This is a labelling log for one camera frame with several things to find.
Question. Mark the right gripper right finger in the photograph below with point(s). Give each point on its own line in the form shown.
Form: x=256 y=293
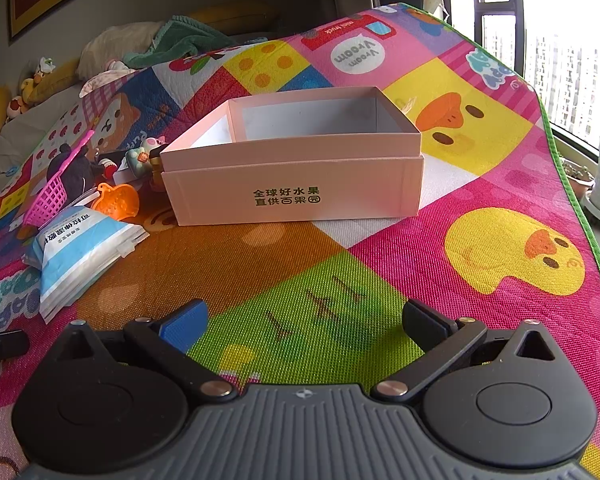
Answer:
x=447 y=345

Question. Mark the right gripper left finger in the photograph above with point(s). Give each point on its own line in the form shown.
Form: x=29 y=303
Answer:
x=162 y=345

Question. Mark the blue white wipes pack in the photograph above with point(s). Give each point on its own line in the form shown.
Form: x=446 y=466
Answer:
x=74 y=250

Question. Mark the orange plastic toy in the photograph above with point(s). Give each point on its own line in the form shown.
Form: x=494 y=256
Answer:
x=118 y=202

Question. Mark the pink plastic basket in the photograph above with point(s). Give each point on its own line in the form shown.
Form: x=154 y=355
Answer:
x=51 y=199

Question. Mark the red white small bottle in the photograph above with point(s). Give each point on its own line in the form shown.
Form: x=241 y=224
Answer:
x=108 y=168

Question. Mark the green pink figurine toy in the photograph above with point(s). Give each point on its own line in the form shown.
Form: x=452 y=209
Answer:
x=145 y=160

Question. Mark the white battery case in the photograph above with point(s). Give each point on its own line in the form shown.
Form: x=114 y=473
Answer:
x=127 y=172

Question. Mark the black plush toy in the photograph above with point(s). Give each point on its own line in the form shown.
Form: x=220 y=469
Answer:
x=80 y=175

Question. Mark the colourful cartoon play mat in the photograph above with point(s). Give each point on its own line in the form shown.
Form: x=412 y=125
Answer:
x=352 y=253

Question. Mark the pink cardboard box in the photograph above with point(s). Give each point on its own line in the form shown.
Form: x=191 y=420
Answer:
x=304 y=155

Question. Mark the small potted plant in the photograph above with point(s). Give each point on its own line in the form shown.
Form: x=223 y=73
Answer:
x=580 y=179

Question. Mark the small stuffed toys on sofa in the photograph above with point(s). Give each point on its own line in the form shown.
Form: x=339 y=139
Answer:
x=30 y=77

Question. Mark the yellow cushion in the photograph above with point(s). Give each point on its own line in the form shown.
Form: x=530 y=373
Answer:
x=60 y=79

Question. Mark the beige pillow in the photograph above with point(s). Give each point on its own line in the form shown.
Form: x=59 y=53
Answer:
x=113 y=44

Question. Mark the green towel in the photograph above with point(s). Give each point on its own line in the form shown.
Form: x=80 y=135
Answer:
x=182 y=37

